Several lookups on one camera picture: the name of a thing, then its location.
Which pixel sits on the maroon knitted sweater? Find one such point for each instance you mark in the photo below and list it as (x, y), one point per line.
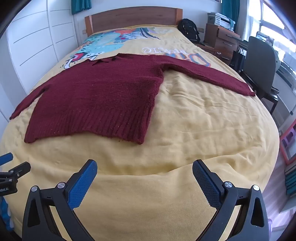
(99, 97)

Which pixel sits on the white wardrobe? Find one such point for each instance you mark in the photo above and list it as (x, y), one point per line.
(34, 46)

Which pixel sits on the yellow printed blanket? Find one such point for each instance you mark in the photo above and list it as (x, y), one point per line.
(196, 120)

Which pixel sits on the window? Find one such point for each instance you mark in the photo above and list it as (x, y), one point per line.
(270, 20)

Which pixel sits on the grey office chair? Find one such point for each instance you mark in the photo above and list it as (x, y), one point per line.
(260, 62)

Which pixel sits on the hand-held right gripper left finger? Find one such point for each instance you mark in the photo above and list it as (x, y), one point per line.
(82, 185)

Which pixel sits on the wooden drawer cabinet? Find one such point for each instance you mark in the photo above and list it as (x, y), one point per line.
(222, 39)

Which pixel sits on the red framed stool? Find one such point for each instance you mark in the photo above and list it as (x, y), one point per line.
(283, 141)

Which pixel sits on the black backpack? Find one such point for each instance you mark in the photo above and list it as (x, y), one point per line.
(188, 29)

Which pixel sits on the person's left hand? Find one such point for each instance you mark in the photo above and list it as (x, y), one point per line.
(4, 213)

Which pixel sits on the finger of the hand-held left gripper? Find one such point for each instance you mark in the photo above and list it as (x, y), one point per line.
(5, 158)
(19, 169)

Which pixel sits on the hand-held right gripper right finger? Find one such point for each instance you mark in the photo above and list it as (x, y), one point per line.
(207, 185)

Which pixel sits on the wooden bed headboard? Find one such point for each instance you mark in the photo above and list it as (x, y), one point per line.
(134, 17)

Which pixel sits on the teal curtain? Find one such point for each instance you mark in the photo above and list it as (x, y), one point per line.
(79, 5)
(227, 9)

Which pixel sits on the white printer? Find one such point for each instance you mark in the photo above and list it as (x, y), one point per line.
(219, 19)

